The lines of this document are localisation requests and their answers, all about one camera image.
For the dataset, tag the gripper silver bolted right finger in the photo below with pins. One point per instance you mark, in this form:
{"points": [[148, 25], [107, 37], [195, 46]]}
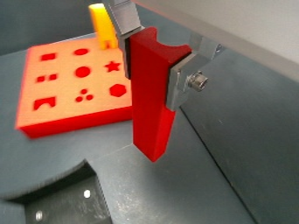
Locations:
{"points": [[185, 75]]}

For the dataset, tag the red shape-sorter board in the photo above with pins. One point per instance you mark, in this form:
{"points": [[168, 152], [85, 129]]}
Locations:
{"points": [[73, 88]]}

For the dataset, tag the black curved fixture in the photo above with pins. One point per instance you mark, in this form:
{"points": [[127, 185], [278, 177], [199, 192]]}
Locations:
{"points": [[67, 199]]}

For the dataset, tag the yellow-orange peg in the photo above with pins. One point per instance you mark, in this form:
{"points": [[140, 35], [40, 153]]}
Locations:
{"points": [[103, 26]]}

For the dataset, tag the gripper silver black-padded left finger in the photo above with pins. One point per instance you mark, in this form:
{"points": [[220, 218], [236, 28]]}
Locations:
{"points": [[124, 17]]}

